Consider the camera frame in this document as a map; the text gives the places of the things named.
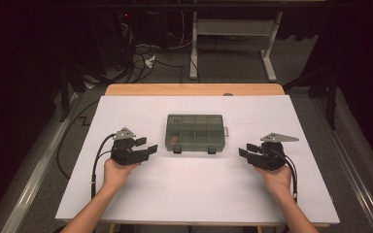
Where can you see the transparent grey organizer box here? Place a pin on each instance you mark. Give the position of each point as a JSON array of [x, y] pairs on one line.
[[194, 132]]

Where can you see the wooden table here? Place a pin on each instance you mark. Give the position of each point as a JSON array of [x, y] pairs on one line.
[[191, 89]]

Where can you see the white table sheet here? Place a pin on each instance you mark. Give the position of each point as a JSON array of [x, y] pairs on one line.
[[207, 191]]

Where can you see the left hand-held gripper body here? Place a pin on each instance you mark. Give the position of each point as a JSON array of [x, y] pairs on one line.
[[126, 155]]

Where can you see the white plug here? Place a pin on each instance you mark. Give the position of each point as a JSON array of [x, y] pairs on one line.
[[150, 61]]

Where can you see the person's left hand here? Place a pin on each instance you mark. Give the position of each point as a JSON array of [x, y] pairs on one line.
[[118, 174]]

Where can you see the person's right hand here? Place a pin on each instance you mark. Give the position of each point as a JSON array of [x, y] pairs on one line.
[[277, 179]]

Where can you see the white metal stand frame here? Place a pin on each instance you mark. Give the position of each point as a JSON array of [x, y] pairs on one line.
[[233, 27]]

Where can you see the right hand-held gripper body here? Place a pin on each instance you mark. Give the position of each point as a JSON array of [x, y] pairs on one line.
[[270, 157]]

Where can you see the black metal stand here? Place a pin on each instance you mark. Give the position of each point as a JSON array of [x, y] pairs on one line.
[[65, 90]]

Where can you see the aluminium floor rail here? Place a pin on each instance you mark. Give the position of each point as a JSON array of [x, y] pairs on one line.
[[35, 181], [353, 181]]

